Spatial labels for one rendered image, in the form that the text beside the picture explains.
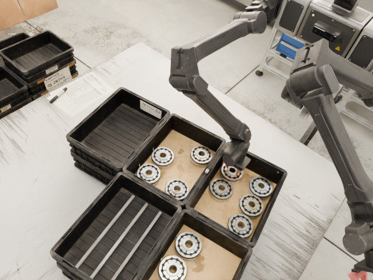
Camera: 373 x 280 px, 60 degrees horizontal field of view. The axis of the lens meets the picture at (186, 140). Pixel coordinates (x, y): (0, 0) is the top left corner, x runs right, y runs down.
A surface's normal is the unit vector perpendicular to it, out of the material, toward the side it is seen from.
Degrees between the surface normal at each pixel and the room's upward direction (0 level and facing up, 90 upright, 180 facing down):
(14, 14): 72
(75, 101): 0
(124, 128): 0
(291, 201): 0
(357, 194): 87
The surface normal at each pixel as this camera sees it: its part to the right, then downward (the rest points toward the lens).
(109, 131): 0.11, -0.62
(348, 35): -0.63, 0.56
